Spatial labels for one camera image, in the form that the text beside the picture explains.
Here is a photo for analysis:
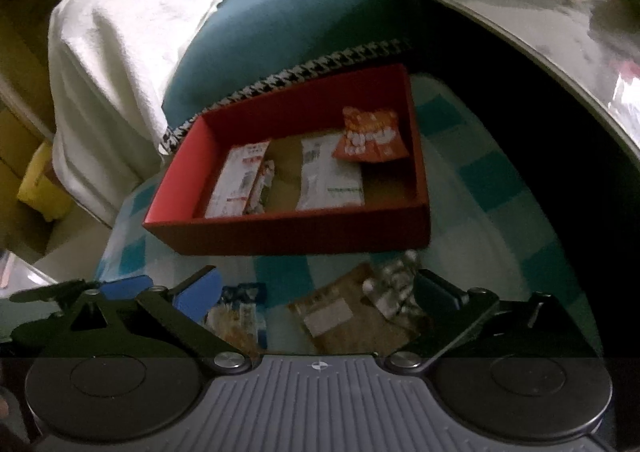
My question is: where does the blue white checked cloth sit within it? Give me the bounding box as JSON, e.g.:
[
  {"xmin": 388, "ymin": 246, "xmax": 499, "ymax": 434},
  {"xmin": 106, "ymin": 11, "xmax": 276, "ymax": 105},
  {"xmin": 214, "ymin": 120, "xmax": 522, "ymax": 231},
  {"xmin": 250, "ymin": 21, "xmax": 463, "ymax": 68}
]
[{"xmin": 95, "ymin": 72, "xmax": 601, "ymax": 358}]

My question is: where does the houndstooth trimmed cushion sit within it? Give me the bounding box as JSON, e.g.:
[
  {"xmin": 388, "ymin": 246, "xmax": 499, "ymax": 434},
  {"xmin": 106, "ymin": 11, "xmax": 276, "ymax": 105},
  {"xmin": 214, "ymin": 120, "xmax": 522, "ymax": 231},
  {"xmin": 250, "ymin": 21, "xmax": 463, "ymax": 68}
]
[{"xmin": 160, "ymin": 37, "xmax": 413, "ymax": 155}]

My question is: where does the white green label snack packet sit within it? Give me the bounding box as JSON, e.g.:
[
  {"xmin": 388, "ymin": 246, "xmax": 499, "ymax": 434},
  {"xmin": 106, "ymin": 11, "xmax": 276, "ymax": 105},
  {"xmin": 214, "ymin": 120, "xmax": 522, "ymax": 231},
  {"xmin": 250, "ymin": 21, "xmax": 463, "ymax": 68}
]
[{"xmin": 295, "ymin": 135, "xmax": 365, "ymax": 211}]

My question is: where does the red white snack bar packet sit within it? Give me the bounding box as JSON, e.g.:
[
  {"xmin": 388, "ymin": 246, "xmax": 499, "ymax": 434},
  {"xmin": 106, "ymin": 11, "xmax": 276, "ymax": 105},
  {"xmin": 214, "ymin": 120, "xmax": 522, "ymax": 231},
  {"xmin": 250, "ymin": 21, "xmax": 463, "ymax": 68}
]
[{"xmin": 204, "ymin": 142, "xmax": 271, "ymax": 219}]

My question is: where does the dark glass top table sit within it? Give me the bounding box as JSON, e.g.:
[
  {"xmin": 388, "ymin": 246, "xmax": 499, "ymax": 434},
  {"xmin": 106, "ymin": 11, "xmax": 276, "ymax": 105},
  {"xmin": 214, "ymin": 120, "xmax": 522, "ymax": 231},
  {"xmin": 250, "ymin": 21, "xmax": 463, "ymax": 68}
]
[{"xmin": 400, "ymin": 0, "xmax": 640, "ymax": 163}]

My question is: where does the brown white label snack packet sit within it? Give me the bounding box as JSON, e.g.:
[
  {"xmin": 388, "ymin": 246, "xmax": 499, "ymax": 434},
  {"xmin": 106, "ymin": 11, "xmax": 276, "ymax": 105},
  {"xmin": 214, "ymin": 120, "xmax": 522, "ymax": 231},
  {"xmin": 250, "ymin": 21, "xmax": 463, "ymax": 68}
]
[{"xmin": 289, "ymin": 265, "xmax": 421, "ymax": 355}]

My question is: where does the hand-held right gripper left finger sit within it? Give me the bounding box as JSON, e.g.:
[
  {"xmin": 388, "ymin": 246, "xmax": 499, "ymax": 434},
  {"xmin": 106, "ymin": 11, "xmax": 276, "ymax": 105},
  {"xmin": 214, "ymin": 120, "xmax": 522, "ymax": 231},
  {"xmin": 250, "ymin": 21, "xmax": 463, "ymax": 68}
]
[{"xmin": 45, "ymin": 266, "xmax": 249, "ymax": 375}]

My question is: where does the silver and brown snack packet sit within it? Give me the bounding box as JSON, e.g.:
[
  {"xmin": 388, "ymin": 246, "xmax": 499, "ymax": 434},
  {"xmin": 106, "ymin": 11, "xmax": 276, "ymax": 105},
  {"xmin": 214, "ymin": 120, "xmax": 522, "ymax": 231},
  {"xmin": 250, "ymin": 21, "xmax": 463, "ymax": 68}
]
[{"xmin": 362, "ymin": 249, "xmax": 426, "ymax": 320}]

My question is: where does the blue print snack packet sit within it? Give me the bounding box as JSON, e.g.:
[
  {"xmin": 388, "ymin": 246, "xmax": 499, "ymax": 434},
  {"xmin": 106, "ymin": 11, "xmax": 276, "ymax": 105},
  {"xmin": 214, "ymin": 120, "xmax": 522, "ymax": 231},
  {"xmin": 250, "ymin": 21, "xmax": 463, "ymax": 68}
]
[{"xmin": 205, "ymin": 282, "xmax": 268, "ymax": 348}]

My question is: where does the wooden cabinet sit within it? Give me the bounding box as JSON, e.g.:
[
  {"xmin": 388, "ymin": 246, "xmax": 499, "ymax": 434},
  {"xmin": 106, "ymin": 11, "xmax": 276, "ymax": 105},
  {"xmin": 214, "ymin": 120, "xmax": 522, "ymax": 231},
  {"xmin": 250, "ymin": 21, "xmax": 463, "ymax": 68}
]
[{"xmin": 0, "ymin": 0, "xmax": 96, "ymax": 133}]

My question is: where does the red cardboard box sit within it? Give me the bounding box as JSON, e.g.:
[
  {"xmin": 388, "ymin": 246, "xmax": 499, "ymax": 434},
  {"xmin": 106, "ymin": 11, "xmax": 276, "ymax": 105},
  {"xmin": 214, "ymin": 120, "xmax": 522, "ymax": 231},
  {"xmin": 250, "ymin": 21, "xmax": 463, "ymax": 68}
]
[{"xmin": 142, "ymin": 63, "xmax": 432, "ymax": 257}]

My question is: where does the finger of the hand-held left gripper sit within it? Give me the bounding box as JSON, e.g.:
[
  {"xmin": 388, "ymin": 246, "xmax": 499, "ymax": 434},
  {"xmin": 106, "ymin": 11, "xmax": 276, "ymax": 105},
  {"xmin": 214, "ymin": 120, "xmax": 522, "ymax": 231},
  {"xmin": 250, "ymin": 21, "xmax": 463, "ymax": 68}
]
[{"xmin": 9, "ymin": 276, "xmax": 153, "ymax": 305}]

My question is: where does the orange red snack packet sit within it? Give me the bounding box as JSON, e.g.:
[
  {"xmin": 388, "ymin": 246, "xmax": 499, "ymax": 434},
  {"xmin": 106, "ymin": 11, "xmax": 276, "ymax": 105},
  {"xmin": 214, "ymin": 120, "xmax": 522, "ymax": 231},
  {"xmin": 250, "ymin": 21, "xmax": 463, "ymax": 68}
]
[{"xmin": 332, "ymin": 106, "xmax": 411, "ymax": 163}]

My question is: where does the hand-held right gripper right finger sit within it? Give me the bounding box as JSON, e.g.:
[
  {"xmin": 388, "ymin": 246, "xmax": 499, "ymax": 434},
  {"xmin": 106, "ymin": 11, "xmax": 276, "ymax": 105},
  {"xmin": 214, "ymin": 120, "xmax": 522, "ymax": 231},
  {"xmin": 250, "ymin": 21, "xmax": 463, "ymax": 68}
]
[{"xmin": 390, "ymin": 268, "xmax": 601, "ymax": 375}]

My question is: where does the white blanket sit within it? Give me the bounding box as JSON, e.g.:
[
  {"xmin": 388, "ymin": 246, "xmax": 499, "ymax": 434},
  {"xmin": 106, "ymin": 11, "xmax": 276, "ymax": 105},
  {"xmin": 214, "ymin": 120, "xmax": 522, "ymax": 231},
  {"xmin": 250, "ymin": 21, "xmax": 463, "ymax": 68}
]
[{"xmin": 47, "ymin": 0, "xmax": 226, "ymax": 228}]

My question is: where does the yellow bag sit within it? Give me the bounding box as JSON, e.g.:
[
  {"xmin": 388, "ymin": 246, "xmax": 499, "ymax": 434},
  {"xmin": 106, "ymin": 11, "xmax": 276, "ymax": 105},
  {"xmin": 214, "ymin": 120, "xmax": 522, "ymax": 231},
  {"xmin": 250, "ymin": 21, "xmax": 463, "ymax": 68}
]
[{"xmin": 17, "ymin": 142, "xmax": 76, "ymax": 223}]

